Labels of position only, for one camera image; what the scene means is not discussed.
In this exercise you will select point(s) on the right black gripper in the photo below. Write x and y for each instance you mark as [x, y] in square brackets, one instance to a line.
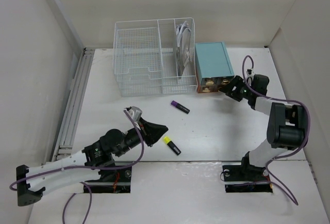
[237, 82]

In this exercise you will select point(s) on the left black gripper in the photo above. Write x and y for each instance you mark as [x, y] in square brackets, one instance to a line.
[151, 132]

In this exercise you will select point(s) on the yellow highlighter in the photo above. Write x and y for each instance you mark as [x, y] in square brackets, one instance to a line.
[171, 145]

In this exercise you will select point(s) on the purple highlighter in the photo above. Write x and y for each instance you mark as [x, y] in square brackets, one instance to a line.
[180, 107]

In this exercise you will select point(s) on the grey setup guide booklet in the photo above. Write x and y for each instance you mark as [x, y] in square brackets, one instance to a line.
[183, 50]

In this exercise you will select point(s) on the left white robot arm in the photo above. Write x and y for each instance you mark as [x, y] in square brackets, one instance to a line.
[88, 164]

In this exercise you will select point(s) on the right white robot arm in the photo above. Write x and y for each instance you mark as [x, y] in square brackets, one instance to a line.
[287, 128]

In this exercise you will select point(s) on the teal wooden drawer box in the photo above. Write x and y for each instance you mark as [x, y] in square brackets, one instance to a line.
[213, 66]

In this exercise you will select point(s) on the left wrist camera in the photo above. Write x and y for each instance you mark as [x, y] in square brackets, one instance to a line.
[134, 112]

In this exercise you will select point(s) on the white wire desk organizer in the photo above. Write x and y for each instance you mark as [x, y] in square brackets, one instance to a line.
[144, 58]

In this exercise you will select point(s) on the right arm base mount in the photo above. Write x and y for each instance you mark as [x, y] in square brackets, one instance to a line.
[240, 178]

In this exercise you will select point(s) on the aluminium rail frame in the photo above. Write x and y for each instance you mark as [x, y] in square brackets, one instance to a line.
[63, 144]

